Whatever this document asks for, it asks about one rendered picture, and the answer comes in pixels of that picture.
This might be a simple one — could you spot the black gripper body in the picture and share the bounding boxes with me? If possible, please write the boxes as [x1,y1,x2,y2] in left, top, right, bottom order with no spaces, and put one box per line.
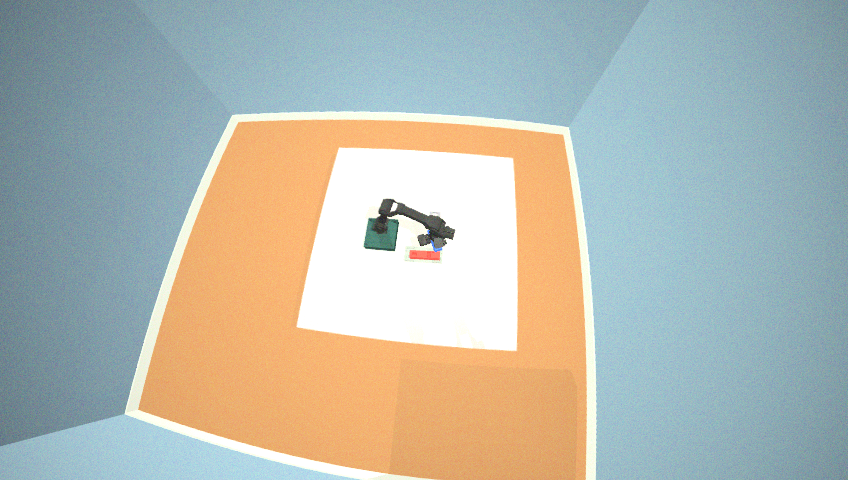
[417,232,440,247]

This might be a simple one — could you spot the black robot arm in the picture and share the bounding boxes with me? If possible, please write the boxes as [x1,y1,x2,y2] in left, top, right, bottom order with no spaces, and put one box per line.
[372,198,456,249]

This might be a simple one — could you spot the red bar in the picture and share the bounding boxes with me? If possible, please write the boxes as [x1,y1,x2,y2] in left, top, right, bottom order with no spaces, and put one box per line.
[410,250,440,260]

